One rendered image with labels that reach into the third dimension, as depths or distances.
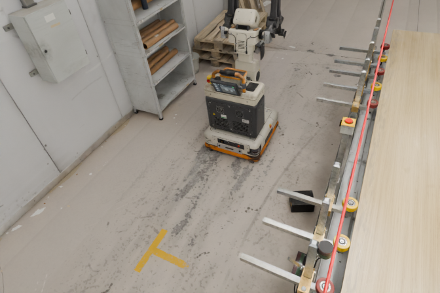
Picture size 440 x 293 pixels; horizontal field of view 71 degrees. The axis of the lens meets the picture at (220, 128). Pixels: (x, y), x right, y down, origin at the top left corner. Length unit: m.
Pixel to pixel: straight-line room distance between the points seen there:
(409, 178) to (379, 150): 0.25
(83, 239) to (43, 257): 0.33
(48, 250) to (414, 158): 2.92
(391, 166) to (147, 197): 2.13
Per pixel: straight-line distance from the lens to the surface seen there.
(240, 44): 2.96
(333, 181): 1.82
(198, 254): 2.71
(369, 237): 1.79
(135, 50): 3.56
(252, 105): 2.81
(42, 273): 3.13
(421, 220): 1.95
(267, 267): 1.67
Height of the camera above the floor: 2.38
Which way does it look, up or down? 40 degrees down
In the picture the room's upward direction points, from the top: 7 degrees counter-clockwise
